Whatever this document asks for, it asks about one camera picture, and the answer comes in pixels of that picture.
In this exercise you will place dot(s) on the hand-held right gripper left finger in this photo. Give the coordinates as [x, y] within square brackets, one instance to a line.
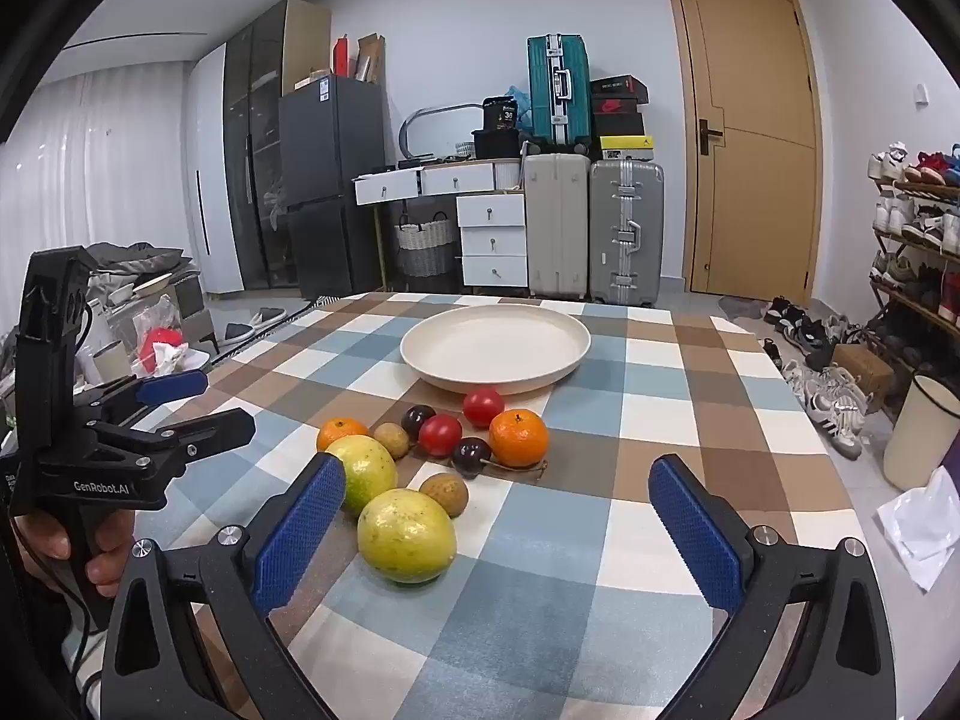
[300, 532]

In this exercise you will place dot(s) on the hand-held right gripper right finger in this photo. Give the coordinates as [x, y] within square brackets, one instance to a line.
[694, 532]

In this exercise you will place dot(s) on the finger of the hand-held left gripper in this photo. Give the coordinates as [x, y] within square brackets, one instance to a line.
[176, 384]
[217, 427]

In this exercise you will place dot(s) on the pale yellow passion fruit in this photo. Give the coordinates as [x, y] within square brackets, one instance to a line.
[406, 536]

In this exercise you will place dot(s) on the orange mandarin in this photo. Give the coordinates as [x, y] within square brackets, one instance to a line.
[341, 431]
[518, 437]

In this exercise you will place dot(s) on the brown kiwi back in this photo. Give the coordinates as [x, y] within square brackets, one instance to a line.
[391, 439]

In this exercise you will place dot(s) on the brown kiwi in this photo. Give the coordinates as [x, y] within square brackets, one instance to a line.
[391, 439]
[444, 493]

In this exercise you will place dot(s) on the brown kiwi front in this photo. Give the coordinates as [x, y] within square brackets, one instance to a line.
[444, 493]

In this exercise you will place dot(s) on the dark purple plum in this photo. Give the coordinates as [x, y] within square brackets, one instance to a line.
[471, 456]
[418, 418]

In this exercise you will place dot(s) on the red tomato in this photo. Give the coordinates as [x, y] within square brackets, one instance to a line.
[439, 435]
[483, 405]

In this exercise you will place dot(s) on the cream round plate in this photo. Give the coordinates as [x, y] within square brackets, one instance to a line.
[495, 345]

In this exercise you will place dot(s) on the person's left hand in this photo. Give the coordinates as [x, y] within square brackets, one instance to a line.
[112, 566]

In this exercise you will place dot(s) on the red plastic bag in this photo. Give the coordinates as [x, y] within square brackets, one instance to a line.
[161, 349]

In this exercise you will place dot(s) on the grey storage box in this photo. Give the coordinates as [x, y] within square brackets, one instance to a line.
[191, 307]

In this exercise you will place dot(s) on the checked tablecloth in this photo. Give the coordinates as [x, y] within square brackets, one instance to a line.
[585, 540]

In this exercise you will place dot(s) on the grey cloth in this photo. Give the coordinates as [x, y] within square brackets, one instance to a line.
[142, 255]

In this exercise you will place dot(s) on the pile of shoes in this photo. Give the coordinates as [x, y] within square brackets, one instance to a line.
[814, 371]

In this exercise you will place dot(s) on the white wardrobe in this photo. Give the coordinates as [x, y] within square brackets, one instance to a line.
[206, 172]

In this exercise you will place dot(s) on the white curtain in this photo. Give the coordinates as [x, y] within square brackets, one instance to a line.
[90, 165]

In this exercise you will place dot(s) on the white plastic bag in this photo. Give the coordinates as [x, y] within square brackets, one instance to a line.
[922, 525]

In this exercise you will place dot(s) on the brown cardboard box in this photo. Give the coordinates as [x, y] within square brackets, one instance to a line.
[862, 375]

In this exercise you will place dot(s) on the grey door mat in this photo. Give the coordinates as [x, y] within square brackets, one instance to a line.
[739, 306]

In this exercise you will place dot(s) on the dark glass cabinet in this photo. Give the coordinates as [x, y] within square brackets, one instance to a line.
[255, 157]

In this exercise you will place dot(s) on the white bin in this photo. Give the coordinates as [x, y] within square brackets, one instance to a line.
[922, 431]

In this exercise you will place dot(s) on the dark grey fridge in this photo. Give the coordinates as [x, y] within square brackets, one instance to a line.
[334, 180]

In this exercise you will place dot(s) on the woven laundry basket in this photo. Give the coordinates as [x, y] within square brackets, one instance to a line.
[425, 244]

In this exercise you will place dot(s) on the silver suitcase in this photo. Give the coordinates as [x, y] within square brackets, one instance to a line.
[626, 232]

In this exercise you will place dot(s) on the white drawer desk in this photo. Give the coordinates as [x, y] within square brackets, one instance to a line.
[491, 240]

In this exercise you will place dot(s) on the beige suitcase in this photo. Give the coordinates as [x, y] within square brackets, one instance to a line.
[555, 225]

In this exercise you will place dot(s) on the wooden shoe rack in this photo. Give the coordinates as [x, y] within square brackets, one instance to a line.
[919, 262]

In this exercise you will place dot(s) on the red tall box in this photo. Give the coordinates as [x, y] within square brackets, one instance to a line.
[341, 56]

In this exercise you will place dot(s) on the brown cardboard piece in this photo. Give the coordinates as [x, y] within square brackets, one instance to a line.
[369, 56]

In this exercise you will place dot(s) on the yellow black shoe box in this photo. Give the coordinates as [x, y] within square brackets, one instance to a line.
[626, 146]

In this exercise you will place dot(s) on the black plastic basket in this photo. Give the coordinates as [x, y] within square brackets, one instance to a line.
[495, 142]

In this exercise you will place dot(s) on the wooden door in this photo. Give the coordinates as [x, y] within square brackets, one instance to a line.
[739, 135]

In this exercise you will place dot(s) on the black bag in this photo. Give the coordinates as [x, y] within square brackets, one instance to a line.
[499, 112]

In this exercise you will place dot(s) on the blue plastic bag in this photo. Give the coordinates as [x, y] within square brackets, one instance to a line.
[519, 101]

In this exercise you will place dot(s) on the black red shoe box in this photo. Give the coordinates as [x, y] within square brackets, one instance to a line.
[617, 88]

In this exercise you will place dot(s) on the teal suitcase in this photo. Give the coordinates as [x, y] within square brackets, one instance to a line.
[556, 90]

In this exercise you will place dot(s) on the chrome tube frame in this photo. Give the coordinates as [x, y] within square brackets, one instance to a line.
[409, 124]

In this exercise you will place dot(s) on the wall switch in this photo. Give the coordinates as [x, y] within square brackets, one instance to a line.
[921, 92]

